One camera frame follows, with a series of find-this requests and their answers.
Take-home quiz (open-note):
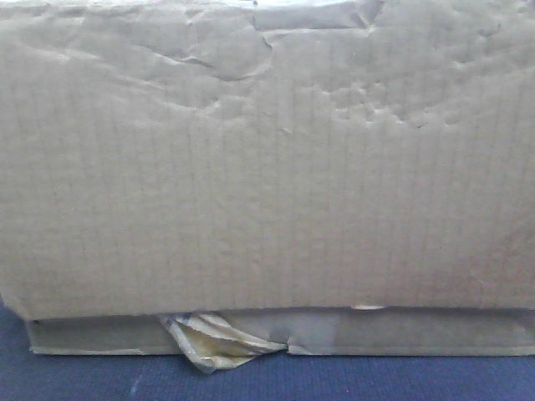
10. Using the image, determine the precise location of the blue fabric mat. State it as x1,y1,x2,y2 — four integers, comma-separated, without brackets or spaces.
1,309,534,400

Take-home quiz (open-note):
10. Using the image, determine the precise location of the brown cardboard box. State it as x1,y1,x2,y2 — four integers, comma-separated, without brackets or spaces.
1,1,534,373

